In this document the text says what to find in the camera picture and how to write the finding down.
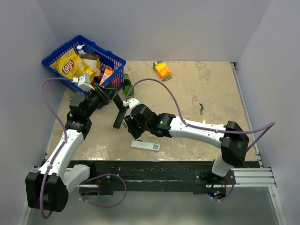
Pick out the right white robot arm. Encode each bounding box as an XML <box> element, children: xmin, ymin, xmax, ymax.
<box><xmin>123</xmin><ymin>99</ymin><xmax>249</xmax><ymax>184</ymax></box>

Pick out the orange white carton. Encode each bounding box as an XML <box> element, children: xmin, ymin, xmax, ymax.
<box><xmin>99</xmin><ymin>66</ymin><xmax>113</xmax><ymax>86</ymax></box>

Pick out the yellow Lays chips bag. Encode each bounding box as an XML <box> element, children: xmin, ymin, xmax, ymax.
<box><xmin>50</xmin><ymin>48</ymin><xmax>96</xmax><ymax>80</ymax></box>

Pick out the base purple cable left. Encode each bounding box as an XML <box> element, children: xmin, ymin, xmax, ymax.
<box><xmin>78</xmin><ymin>173</ymin><xmax>127</xmax><ymax>209</ymax></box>

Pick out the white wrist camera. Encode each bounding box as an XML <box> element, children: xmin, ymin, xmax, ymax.
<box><xmin>72</xmin><ymin>73</ymin><xmax>92</xmax><ymax>91</ymax></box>
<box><xmin>123</xmin><ymin>98</ymin><xmax>140</xmax><ymax>110</ymax></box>

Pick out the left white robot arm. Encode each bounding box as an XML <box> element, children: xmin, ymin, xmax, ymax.
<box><xmin>25</xmin><ymin>85</ymin><xmax>118</xmax><ymax>212</ymax></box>

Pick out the brown white snack package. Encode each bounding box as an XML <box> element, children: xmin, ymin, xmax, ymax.
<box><xmin>80</xmin><ymin>53</ymin><xmax>101</xmax><ymax>77</ymax></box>

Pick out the white pump bottle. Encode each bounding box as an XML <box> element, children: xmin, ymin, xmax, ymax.
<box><xmin>76</xmin><ymin>45</ymin><xmax>86</xmax><ymax>57</ymax></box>

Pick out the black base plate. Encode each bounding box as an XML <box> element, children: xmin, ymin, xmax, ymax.
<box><xmin>41</xmin><ymin>159</ymin><xmax>261</xmax><ymax>196</ymax></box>

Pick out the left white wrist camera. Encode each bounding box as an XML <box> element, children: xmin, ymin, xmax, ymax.
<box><xmin>72</xmin><ymin>73</ymin><xmax>92</xmax><ymax>91</ymax></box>

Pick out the aluminium frame rail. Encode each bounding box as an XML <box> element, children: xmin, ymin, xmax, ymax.
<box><xmin>18</xmin><ymin>168</ymin><xmax>286</xmax><ymax>225</ymax></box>

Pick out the orange sponge pack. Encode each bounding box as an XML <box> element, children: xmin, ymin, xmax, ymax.
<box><xmin>152</xmin><ymin>60</ymin><xmax>172</xmax><ymax>81</ymax></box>

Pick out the blue plastic basket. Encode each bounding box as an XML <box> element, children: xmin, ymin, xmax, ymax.
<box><xmin>41</xmin><ymin>35</ymin><xmax>126</xmax><ymax>90</ymax></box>

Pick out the white remote control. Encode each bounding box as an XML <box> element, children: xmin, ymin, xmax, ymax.
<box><xmin>131</xmin><ymin>140</ymin><xmax>160</xmax><ymax>151</ymax></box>

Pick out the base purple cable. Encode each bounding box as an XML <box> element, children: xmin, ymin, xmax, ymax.
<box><xmin>210</xmin><ymin>170</ymin><xmax>236</xmax><ymax>202</ymax></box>
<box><xmin>78</xmin><ymin>173</ymin><xmax>127</xmax><ymax>209</ymax></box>

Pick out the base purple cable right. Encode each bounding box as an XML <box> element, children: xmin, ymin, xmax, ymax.
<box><xmin>210</xmin><ymin>170</ymin><xmax>236</xmax><ymax>202</ymax></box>

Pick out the green glass bottle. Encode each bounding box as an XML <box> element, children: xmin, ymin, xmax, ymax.
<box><xmin>122</xmin><ymin>74</ymin><xmax>135</xmax><ymax>98</ymax></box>

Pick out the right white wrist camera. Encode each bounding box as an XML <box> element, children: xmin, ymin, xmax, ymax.
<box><xmin>123</xmin><ymin>98</ymin><xmax>140</xmax><ymax>110</ymax></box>

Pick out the black remote control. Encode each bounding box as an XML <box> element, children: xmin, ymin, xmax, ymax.
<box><xmin>113</xmin><ymin>111</ymin><xmax>126</xmax><ymax>129</ymax></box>
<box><xmin>113</xmin><ymin>93</ymin><xmax>127</xmax><ymax>112</ymax></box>

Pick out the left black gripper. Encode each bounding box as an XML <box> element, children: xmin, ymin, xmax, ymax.
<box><xmin>84</xmin><ymin>83</ymin><xmax>118</xmax><ymax>118</ymax></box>

